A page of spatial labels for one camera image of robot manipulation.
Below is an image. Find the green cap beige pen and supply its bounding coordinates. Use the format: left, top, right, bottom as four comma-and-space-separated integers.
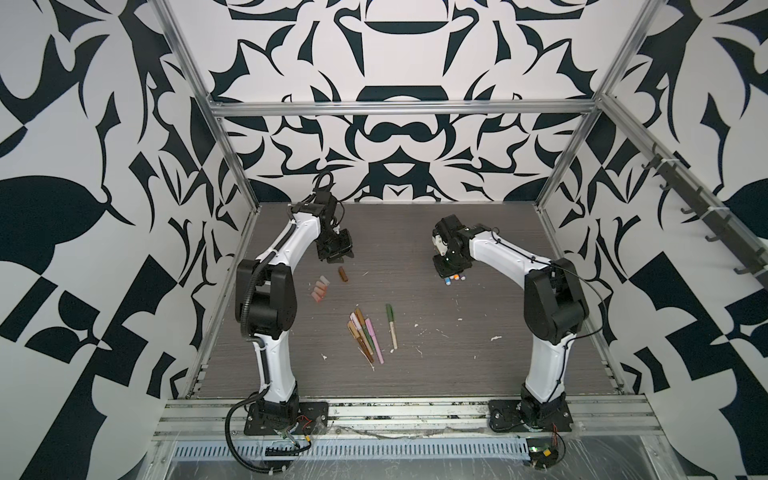
385, 303, 398, 350

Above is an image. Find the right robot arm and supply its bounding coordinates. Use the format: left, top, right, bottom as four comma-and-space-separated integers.
432, 215, 589, 431

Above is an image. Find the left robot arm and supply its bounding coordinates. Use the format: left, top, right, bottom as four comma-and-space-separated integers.
235, 188, 354, 421

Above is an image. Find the pale pink cap tan pen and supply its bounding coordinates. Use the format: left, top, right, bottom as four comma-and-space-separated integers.
350, 313, 374, 363

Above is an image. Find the gold cap green pen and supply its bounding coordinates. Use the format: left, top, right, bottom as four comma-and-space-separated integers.
354, 306, 375, 355

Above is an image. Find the tan cap brown pen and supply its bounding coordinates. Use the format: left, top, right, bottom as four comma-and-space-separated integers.
347, 321, 374, 366

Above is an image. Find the small circuit board right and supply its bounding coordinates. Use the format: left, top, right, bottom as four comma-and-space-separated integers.
526, 435, 567, 470

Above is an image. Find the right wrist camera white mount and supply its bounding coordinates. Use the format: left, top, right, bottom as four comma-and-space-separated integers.
432, 234, 448, 256

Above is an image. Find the black corrugated cable conduit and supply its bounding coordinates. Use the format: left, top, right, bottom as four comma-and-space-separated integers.
224, 170, 337, 475

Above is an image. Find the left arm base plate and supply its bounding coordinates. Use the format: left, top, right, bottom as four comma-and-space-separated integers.
244, 401, 329, 436

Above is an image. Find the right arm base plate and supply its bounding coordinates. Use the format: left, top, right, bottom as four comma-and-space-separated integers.
488, 398, 573, 433

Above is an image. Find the white slotted cable duct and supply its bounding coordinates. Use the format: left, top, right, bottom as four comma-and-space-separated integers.
172, 437, 530, 462

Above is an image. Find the aluminium front rail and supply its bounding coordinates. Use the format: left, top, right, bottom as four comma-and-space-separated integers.
152, 395, 663, 441

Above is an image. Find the wall hook rail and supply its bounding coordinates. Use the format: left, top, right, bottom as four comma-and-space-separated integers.
640, 142, 768, 276

